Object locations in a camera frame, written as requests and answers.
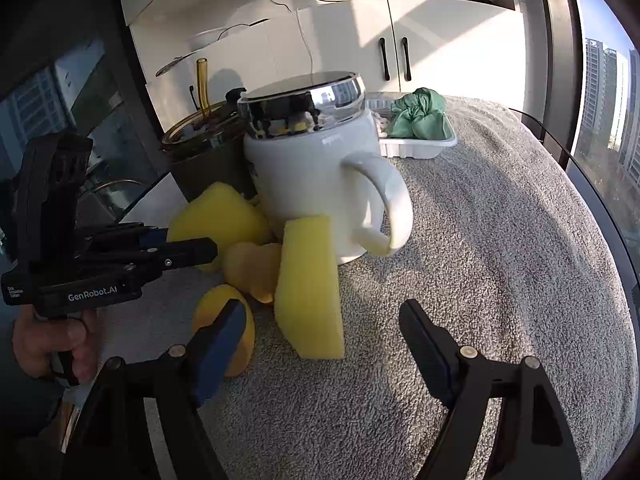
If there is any green flower cloth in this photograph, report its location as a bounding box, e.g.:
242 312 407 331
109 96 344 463
388 87 447 141

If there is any chrome mug lid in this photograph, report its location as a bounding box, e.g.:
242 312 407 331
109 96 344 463
236 70 366 140

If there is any yellow sponge left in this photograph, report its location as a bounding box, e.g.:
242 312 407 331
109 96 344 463
167 182 272 273

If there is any amber glass tumbler green sleeve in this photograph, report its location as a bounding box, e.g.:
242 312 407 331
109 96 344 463
160 102 256 202

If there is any yellow heart makeup sponge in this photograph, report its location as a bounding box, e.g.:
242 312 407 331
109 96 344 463
222 242 282 304

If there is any yellow round makeup sponge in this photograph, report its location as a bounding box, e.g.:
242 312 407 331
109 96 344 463
192 284 256 378

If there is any person's left hand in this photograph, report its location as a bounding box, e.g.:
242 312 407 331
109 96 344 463
12 304 99 384

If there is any grey terry table cover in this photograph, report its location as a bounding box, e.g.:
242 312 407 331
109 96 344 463
98 96 639 480

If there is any white bowl on cabinet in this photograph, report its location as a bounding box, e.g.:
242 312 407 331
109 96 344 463
186 27 228 51

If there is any amber glass straw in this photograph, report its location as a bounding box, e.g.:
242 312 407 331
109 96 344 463
196 58 209 117

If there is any white ceramic mug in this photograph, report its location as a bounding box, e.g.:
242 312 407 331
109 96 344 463
244 110 413 264

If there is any white cabinet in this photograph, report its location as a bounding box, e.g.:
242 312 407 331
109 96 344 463
120 0 526 128

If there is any yellow sponge right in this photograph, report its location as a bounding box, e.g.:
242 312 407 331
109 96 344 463
274 216 345 360

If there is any white power cable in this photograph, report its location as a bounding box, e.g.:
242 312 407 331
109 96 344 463
294 6 317 79

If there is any metal frame chair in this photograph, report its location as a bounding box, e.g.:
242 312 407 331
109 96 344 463
76 178 148 226

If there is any white plastic tray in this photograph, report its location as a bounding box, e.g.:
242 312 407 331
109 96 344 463
366 92 458 159

